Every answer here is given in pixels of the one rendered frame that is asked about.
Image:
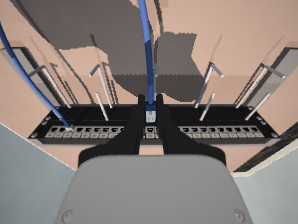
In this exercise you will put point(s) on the blue patch cable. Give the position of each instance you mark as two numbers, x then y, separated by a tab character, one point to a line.
148	51

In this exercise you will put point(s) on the black patch panel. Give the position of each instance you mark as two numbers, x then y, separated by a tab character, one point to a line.
222	126

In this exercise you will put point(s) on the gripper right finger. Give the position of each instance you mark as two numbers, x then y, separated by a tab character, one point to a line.
175	141

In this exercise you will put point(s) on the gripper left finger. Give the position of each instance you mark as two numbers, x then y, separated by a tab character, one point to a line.
123	143

